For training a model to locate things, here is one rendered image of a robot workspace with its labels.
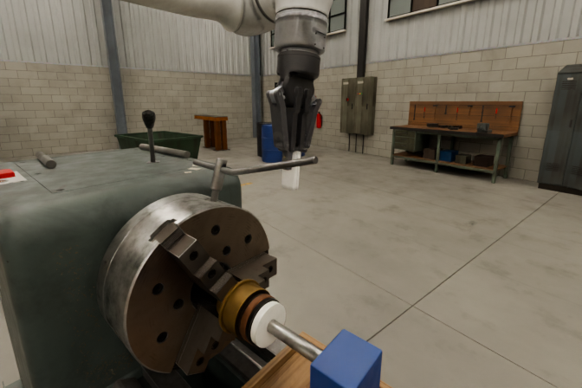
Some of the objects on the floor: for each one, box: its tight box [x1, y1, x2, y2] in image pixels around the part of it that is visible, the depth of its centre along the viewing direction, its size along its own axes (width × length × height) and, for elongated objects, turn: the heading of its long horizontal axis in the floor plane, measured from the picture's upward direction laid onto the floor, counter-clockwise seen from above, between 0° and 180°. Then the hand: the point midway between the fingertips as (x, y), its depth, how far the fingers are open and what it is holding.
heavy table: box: [194, 114, 230, 152], centre depth 933 cm, size 161×44×100 cm, turn 38°
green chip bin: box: [114, 131, 204, 159], centre depth 533 cm, size 134×94×85 cm
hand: (291, 170), depth 54 cm, fingers closed
